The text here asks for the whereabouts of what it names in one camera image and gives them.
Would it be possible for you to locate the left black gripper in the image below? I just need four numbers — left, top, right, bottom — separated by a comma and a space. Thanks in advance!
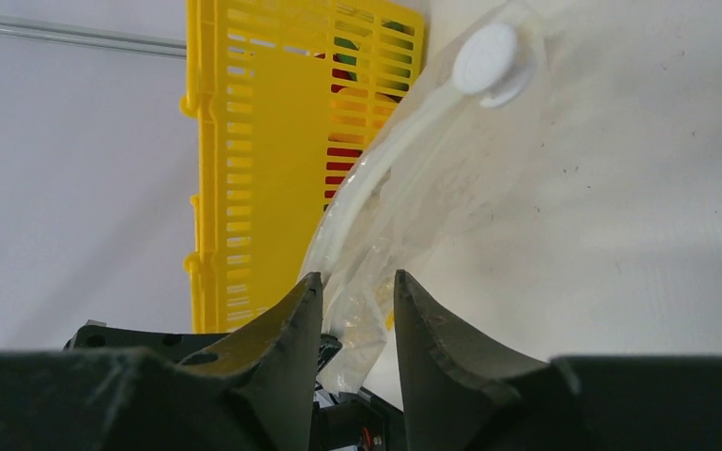
63, 321, 343, 375

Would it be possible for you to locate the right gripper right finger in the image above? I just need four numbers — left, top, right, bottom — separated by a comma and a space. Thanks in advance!
394, 270, 722, 450

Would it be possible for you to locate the clear zip top bag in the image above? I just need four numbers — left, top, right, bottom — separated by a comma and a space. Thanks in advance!
302, 1, 596, 394

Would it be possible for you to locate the yellow plastic basket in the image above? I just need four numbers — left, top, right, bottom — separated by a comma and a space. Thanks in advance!
180, 0, 425, 334

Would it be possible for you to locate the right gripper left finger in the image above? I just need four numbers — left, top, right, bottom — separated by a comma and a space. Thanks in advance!
0, 272, 322, 450

